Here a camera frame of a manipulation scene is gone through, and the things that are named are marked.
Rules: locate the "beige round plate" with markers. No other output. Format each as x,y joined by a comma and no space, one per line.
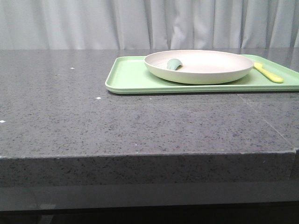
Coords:
199,66

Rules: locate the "dark green plastic spoon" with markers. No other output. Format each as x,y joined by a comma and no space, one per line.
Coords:
174,64

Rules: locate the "yellow plastic fork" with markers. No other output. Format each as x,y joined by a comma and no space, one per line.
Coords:
271,76

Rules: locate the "grey pleated curtain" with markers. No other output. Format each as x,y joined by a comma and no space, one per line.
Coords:
148,24

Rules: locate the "light green plastic tray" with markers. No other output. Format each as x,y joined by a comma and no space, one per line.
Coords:
129,75

